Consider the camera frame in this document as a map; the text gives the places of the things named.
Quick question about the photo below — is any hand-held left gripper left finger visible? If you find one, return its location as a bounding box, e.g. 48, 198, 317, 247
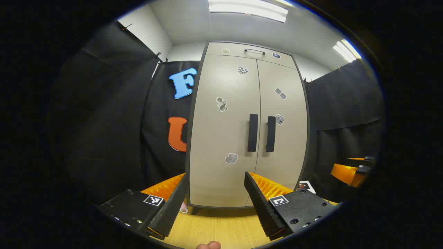
97, 173, 190, 241

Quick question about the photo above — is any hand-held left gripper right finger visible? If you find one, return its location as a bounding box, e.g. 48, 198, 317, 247
244, 171, 341, 241

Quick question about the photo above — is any beige cabinet door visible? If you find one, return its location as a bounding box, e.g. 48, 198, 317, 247
189, 55, 261, 208
246, 59, 308, 207

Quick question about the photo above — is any beige double-door shoe cabinet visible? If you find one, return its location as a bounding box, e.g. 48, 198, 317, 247
185, 41, 310, 215

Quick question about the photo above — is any black door handle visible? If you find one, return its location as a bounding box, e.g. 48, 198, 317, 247
266, 116, 276, 153
247, 114, 259, 153

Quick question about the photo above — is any beige cabinet drawer front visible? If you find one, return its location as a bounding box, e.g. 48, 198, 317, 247
205, 42, 297, 70

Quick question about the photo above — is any small white box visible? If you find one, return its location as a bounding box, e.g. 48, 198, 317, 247
297, 181, 316, 194

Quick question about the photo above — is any small ceiling light panel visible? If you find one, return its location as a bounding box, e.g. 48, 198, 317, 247
333, 39, 362, 63

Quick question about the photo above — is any black backdrop cloth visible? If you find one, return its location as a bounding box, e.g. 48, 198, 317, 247
48, 19, 385, 208

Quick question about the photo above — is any large ceiling light panel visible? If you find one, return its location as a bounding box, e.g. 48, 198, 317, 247
208, 0, 288, 23

